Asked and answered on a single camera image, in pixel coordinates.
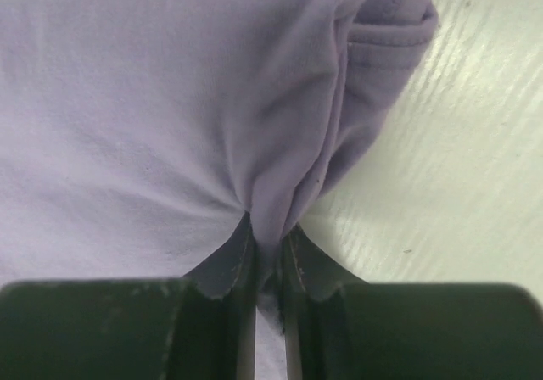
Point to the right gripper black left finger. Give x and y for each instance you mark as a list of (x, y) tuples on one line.
[(199, 326)]

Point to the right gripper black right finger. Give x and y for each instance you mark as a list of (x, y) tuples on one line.
[(339, 327)]

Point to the purple t-shirt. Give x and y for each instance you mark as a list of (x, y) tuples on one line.
[(135, 134)]

